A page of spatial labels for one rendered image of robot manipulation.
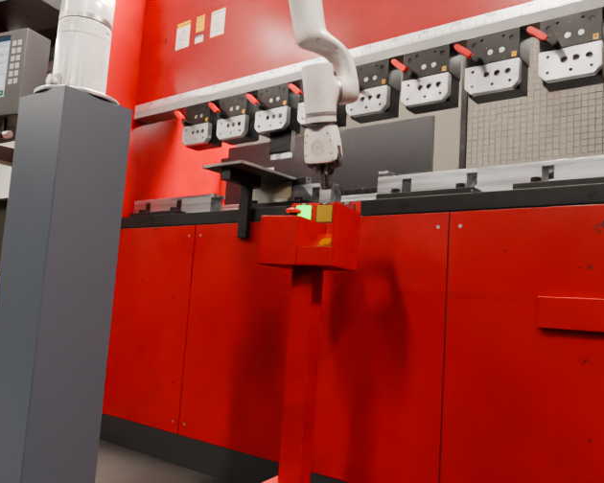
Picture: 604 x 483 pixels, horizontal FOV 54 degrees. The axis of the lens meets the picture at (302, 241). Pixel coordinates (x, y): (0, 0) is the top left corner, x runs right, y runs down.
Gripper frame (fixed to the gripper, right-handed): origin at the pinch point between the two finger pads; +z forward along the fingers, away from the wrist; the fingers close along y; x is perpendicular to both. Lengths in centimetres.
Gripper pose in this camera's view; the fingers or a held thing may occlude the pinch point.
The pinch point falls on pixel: (326, 182)
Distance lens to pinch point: 165.3
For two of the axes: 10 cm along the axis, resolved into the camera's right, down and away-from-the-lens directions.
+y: 8.0, 0.1, -6.0
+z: 0.8, 9.9, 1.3
